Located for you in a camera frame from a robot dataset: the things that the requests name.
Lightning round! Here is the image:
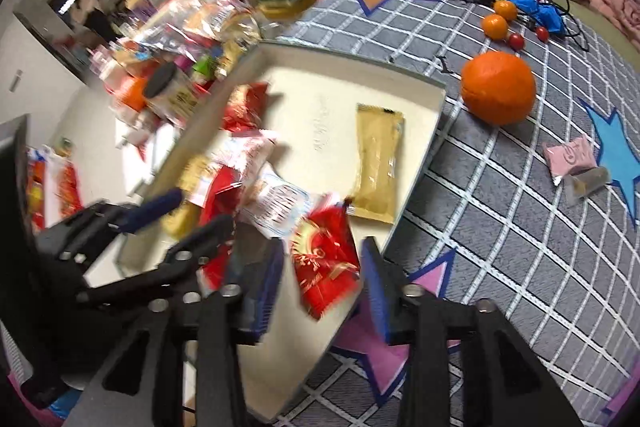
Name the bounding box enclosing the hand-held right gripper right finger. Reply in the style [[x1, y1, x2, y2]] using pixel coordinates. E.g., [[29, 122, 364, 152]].
[[361, 236, 583, 427]]

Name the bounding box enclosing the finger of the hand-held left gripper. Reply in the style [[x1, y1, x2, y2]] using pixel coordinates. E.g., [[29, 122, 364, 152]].
[[75, 216, 236, 305], [35, 188, 183, 239]]

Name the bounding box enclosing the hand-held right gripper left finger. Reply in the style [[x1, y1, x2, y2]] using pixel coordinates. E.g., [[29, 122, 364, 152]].
[[62, 237, 286, 427]]

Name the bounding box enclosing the red gold patterned snack packet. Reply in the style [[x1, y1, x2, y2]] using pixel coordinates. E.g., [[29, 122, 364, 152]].
[[290, 194, 363, 320], [220, 82, 273, 135]]

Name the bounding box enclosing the long red snack packet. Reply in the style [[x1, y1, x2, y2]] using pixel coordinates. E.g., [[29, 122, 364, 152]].
[[199, 167, 241, 293]]

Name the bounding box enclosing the golden yellow snack packet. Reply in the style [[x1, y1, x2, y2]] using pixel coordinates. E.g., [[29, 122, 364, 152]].
[[345, 103, 406, 225]]

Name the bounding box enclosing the large shallow gift box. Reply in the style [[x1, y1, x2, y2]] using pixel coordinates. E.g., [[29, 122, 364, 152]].
[[115, 39, 448, 425]]

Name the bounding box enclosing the heap of red snack packets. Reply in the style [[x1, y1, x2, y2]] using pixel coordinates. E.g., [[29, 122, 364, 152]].
[[25, 139, 83, 233]]

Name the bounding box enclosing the jar with black lid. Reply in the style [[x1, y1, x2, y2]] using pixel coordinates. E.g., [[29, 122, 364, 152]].
[[142, 62, 198, 125]]

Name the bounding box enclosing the grey checked star tablecloth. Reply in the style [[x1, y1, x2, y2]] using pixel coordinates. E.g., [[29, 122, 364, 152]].
[[275, 0, 640, 427]]

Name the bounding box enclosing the pile of assorted snack bags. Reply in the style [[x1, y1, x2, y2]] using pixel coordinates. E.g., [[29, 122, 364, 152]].
[[100, 0, 261, 128]]

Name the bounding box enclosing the large orange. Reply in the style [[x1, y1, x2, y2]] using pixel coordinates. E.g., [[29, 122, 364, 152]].
[[460, 52, 537, 126]]

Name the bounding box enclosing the small pink snack packet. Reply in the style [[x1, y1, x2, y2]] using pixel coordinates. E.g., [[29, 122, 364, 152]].
[[544, 136, 598, 182]]

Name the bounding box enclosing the small tangerine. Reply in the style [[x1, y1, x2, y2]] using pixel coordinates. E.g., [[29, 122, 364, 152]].
[[481, 14, 509, 40], [493, 0, 518, 22]]

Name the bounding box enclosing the blue plastic bag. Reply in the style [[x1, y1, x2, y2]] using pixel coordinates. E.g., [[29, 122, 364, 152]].
[[505, 0, 568, 35]]

